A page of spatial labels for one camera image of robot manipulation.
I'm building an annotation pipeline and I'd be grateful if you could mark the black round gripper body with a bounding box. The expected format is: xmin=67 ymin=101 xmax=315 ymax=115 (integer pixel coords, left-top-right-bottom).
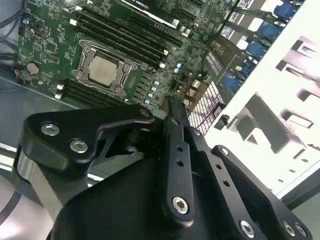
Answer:
xmin=49 ymin=124 xmax=241 ymax=240

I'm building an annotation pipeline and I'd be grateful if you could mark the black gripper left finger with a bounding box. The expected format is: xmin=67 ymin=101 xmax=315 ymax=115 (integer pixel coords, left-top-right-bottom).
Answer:
xmin=12 ymin=99 xmax=196 ymax=229

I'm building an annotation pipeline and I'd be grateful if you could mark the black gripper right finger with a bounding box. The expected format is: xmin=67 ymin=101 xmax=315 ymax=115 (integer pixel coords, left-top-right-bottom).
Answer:
xmin=175 ymin=100 xmax=315 ymax=240

